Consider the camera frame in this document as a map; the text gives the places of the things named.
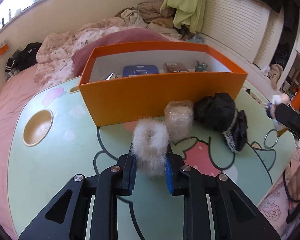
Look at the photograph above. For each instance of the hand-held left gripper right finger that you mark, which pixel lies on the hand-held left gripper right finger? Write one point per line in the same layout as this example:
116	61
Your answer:
169	180

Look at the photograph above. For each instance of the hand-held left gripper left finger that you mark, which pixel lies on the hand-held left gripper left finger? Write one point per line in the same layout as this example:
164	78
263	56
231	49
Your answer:
132	180

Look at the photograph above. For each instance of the beige furry scrunchie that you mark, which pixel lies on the beige furry scrunchie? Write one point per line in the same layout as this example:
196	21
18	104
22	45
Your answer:
150	165

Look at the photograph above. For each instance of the orange cardboard box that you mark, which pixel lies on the orange cardboard box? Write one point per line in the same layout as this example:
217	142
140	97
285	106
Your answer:
152	97

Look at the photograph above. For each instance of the green toy car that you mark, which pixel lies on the green toy car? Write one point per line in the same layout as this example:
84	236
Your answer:
201	67

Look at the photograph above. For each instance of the blue tin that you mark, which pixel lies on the blue tin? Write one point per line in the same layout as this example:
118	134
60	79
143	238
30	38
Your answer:
140	71

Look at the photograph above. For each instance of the brown carton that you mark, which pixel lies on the brown carton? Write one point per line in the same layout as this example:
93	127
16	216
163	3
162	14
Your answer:
176	67

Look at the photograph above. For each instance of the green cartoon desktop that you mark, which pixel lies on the green cartoon desktop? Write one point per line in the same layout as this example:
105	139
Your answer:
65	155

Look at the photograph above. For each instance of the person's right hand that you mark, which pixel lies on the person's right hand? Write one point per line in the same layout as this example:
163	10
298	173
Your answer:
298	180

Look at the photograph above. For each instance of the pink floral quilt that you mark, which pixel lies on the pink floral quilt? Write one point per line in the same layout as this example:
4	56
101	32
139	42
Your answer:
272	205

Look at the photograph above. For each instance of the beige garment heap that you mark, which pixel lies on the beige garment heap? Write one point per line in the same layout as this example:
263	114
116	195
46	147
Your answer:
274	72

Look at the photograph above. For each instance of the clear plastic wrapped packet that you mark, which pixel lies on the clear plastic wrapped packet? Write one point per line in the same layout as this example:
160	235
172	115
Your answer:
178	122

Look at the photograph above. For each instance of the black lace-trimmed cloth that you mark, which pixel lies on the black lace-trimmed cloth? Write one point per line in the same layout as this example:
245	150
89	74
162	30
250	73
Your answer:
214	110

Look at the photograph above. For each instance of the white louvered closet door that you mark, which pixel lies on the white louvered closet door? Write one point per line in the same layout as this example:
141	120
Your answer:
234	25

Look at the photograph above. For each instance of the light blue cloth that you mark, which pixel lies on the light blue cloth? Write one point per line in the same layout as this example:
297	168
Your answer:
198	38

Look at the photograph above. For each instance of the mauve pillow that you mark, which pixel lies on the mauve pillow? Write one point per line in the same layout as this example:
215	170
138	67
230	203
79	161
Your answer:
130	36

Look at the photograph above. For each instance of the pale pink printed comforter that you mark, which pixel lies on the pale pink printed comforter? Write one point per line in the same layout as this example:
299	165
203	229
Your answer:
57	50

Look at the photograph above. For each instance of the light green hanging garment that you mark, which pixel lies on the light green hanging garment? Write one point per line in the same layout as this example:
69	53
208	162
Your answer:
184	2

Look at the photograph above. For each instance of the black clothes heap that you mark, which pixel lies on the black clothes heap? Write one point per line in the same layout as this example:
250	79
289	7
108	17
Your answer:
25	55

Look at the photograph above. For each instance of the pile of beige clothes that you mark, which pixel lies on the pile of beige clothes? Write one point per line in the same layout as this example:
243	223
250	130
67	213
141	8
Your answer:
150	10

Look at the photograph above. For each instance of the orange windowsill organizer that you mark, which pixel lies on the orange windowsill organizer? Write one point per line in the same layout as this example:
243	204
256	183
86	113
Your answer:
1	51

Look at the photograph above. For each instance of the window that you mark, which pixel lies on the window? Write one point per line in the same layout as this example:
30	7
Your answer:
15	5

